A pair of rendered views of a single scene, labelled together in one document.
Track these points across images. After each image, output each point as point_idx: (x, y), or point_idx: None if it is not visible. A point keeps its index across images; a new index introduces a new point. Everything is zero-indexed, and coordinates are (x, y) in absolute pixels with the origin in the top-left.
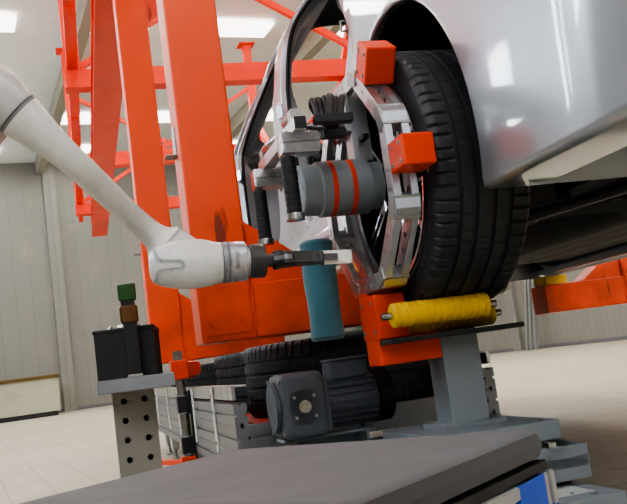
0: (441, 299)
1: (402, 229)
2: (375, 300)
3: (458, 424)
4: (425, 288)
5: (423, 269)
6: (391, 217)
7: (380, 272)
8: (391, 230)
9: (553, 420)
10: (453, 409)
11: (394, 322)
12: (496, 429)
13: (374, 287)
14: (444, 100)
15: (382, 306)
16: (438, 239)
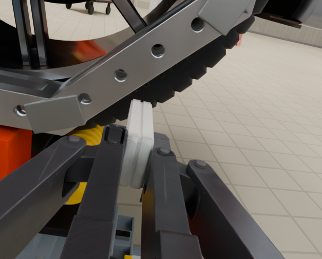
0: (98, 128)
1: (150, 28)
2: (9, 150)
3: (49, 256)
4: (107, 123)
5: (127, 98)
6: (216, 24)
7: (69, 107)
8: (188, 48)
9: (118, 209)
10: (36, 238)
11: (75, 199)
12: (112, 254)
13: (2, 118)
14: None
15: (15, 156)
16: (205, 71)
